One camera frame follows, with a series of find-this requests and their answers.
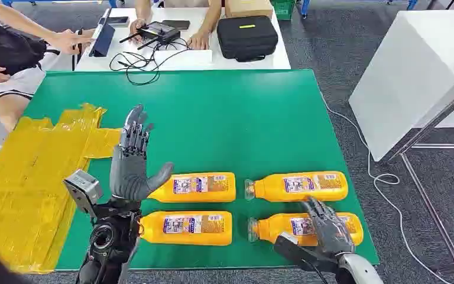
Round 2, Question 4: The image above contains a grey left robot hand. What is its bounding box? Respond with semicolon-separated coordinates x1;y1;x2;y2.
109;104;174;202

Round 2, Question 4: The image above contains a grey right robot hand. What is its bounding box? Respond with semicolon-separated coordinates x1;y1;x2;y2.
300;196;356;257

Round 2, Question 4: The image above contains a person's left hand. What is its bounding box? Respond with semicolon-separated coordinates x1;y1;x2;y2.
187;31;211;51
48;28;96;56

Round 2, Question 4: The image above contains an orange drink bottle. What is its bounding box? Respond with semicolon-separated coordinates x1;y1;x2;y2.
138;211;234;247
247;212;364;247
244;170;349;203
147;172;237;204

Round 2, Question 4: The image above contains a smartphone with pale edge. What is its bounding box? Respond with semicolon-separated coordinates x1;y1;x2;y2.
107;16;131;27

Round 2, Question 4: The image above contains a black remote controller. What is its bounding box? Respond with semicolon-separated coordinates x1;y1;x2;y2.
119;21;181;50

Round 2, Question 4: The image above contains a person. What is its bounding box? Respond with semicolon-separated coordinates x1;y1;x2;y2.
129;0;223;51
0;0;96;133

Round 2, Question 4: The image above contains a black smartphone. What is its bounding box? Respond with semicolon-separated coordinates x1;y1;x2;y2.
161;20;192;31

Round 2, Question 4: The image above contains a dark blue tablet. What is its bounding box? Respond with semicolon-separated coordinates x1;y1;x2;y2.
89;8;116;58

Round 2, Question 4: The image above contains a black carry case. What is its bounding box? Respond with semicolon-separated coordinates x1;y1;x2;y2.
216;15;279;63

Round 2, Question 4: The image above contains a cardboard box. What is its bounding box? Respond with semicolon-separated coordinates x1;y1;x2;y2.
225;0;274;19

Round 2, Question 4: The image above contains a white desk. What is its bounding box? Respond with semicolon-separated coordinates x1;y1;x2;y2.
74;7;291;72

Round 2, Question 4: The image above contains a green plastic crate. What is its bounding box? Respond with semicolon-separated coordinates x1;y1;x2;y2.
270;0;296;21

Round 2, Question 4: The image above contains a green table mat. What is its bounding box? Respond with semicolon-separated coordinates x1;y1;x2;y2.
22;69;381;272

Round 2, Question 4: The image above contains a yellow plastic sheet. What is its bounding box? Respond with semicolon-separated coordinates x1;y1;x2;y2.
0;102;123;275

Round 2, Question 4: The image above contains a white table panel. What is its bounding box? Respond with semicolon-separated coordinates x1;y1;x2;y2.
348;9;454;162

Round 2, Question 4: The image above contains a black cable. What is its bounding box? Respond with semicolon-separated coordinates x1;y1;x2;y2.
108;39;192;86

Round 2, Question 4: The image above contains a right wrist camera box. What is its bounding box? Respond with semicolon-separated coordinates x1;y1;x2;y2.
273;232;339;274

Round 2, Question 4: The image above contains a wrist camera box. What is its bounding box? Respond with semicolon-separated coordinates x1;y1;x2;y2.
273;232;339;274
63;169;103;217

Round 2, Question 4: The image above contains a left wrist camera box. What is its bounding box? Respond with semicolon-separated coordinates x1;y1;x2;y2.
63;169;103;217

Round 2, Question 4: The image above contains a white floor cable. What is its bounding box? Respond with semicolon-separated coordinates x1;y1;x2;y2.
320;93;453;284

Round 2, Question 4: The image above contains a metal table frame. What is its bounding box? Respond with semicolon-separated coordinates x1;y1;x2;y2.
383;62;454;275

